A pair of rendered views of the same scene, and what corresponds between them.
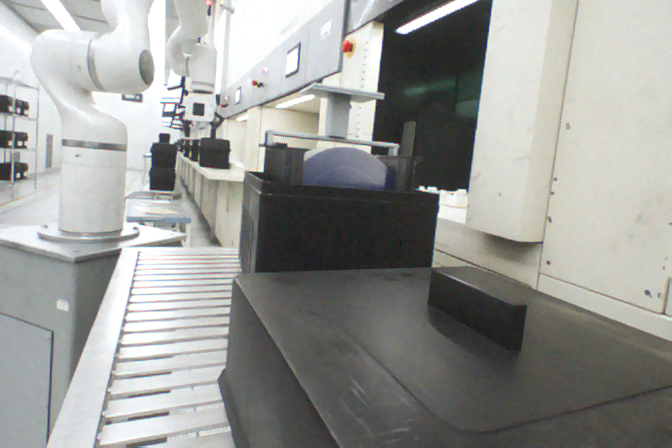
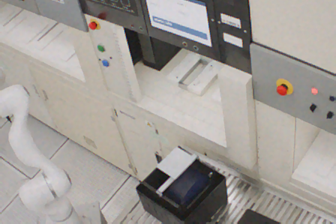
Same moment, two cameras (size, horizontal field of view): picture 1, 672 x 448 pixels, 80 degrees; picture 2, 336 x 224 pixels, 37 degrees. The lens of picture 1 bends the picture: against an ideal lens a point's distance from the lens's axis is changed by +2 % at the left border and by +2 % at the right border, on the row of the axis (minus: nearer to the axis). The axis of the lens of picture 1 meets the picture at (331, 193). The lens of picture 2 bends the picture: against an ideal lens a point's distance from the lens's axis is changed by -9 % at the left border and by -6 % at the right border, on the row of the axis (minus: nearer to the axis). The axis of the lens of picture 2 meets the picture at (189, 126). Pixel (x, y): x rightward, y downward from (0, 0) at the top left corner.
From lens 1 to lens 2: 192 cm
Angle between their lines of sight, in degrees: 49
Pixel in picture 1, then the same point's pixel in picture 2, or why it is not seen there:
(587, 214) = (269, 160)
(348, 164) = (193, 187)
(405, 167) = (211, 176)
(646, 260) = (285, 173)
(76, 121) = (61, 214)
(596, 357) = not seen: outside the picture
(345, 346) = not seen: outside the picture
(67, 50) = (45, 200)
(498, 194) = (240, 156)
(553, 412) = not seen: outside the picture
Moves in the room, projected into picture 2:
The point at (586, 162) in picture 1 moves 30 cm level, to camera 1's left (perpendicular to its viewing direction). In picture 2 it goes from (267, 148) to (205, 185)
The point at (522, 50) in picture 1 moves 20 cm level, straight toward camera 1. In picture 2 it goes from (239, 122) to (250, 162)
